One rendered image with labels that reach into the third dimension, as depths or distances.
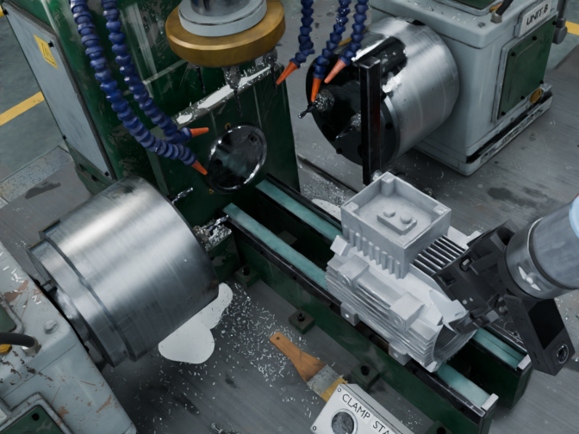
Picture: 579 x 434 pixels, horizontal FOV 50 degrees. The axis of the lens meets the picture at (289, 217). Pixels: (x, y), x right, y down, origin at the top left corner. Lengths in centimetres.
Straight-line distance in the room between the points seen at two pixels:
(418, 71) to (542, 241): 64
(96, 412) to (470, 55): 90
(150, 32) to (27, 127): 227
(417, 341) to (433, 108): 50
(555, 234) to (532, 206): 81
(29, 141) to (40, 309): 244
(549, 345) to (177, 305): 52
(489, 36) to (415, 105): 19
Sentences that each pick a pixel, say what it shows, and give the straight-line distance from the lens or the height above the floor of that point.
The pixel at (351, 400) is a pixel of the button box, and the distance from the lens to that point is 80.
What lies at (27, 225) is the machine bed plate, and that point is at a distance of 157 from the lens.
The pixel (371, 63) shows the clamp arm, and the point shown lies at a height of 125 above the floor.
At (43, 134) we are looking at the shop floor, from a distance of 329.
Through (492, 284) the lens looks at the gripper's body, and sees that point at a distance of 73.
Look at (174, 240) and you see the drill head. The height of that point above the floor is 113.
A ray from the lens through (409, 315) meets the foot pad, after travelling 87.
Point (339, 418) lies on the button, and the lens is 80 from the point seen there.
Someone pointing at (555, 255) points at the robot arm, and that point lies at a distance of 61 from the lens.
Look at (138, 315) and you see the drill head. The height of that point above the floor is 108.
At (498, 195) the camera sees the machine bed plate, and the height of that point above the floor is 80.
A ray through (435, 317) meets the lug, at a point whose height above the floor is 108.
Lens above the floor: 179
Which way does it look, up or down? 46 degrees down
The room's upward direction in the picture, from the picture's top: 9 degrees counter-clockwise
